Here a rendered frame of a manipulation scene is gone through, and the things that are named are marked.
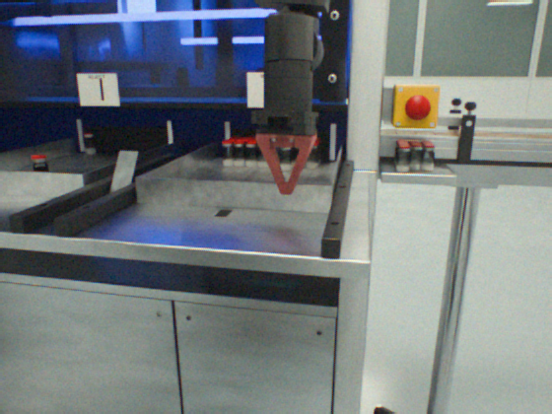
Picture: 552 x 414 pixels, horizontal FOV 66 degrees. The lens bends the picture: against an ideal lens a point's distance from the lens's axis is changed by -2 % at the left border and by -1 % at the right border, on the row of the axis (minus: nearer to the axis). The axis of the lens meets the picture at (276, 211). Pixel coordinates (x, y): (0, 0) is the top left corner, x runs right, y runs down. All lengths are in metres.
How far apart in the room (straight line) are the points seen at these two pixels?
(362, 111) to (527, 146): 0.33
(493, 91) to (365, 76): 4.81
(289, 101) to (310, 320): 0.53
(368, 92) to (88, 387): 0.96
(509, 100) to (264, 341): 4.93
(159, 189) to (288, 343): 0.49
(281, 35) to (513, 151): 0.57
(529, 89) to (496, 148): 4.75
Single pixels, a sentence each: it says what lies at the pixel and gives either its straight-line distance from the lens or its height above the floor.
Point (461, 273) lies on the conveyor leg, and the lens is 1.03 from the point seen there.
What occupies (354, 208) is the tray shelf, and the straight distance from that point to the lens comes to 0.57.
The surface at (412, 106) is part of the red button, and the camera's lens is 0.74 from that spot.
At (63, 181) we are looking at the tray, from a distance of 0.67.
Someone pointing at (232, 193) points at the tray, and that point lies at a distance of 0.56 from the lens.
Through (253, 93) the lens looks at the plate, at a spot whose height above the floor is 1.01.
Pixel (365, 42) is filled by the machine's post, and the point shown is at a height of 1.10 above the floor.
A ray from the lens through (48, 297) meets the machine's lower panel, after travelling 1.16.
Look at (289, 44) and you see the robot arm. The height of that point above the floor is 1.08.
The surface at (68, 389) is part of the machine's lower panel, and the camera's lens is 1.28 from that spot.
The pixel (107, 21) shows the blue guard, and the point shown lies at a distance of 0.91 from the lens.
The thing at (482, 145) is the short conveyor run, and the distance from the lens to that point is 0.92.
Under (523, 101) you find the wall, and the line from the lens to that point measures 5.65.
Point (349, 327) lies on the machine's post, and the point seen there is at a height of 0.56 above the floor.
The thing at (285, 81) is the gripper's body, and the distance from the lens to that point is 0.50.
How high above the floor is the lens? 1.04
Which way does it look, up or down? 17 degrees down
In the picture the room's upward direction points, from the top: straight up
